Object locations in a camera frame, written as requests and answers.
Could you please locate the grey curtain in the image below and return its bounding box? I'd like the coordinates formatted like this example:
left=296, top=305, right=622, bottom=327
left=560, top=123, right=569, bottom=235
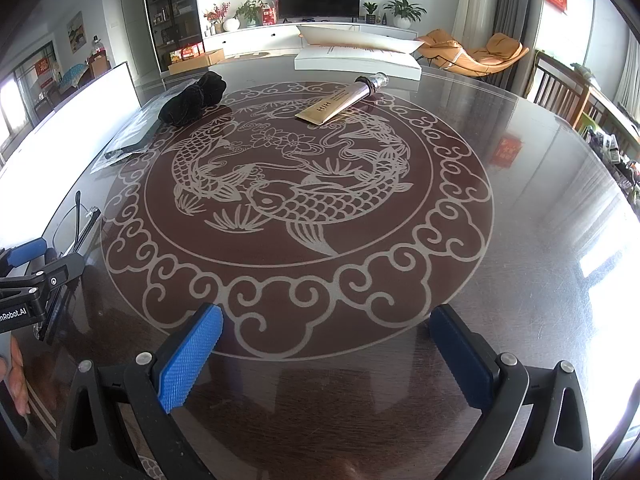
left=494, top=0, right=542, bottom=96

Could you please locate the black display shelf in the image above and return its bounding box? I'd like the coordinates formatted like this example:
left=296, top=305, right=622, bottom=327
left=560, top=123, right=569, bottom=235
left=144, top=0, right=202, bottom=72

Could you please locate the large white storage box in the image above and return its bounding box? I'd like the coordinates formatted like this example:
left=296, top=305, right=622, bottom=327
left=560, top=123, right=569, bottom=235
left=1, top=63, right=140, bottom=188

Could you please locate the gold cosmetic tube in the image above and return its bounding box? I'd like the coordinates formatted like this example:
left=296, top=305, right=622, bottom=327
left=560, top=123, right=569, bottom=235
left=295, top=73, right=388, bottom=126

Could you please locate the cardboard box on floor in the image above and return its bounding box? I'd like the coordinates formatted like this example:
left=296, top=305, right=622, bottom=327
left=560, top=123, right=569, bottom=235
left=168, top=49, right=226, bottom=75

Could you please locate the green potted plant white pot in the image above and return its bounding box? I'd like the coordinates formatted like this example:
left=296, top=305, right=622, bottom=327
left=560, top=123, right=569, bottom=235
left=384, top=0, right=427, bottom=29

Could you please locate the white TV cabinet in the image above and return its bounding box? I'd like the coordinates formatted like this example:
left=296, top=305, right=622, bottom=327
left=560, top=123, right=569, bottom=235
left=203, top=22, right=419, bottom=58

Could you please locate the orange lounge chair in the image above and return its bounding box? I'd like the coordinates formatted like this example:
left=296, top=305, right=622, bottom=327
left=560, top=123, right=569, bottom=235
left=418, top=29, right=529, bottom=78

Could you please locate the person's hand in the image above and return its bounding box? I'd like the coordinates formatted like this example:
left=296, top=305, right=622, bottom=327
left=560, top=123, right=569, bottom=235
left=0, top=333, right=30, bottom=416

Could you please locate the wooden dining chair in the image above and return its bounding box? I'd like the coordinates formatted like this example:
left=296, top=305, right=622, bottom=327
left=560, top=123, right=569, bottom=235
left=526, top=50, right=591, bottom=128

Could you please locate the framed wall painting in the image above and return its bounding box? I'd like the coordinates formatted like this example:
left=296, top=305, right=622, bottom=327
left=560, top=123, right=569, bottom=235
left=66, top=11, right=87, bottom=53

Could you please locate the red flower vase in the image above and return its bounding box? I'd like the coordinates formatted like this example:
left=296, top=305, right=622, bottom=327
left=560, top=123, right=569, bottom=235
left=203, top=2, right=230, bottom=36

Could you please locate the phone case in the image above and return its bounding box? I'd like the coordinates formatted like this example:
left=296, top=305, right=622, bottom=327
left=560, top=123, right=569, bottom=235
left=90, top=92, right=170, bottom=174

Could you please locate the black cloth bundle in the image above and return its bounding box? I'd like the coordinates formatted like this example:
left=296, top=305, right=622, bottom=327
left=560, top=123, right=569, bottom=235
left=158, top=72, right=227, bottom=128

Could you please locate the green leafy plant left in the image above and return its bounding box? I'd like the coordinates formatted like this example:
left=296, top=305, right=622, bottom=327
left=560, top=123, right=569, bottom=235
left=234, top=0, right=265, bottom=27

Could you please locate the small dark potted plant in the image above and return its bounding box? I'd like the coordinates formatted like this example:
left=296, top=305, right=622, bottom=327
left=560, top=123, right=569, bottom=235
left=363, top=1, right=378, bottom=24

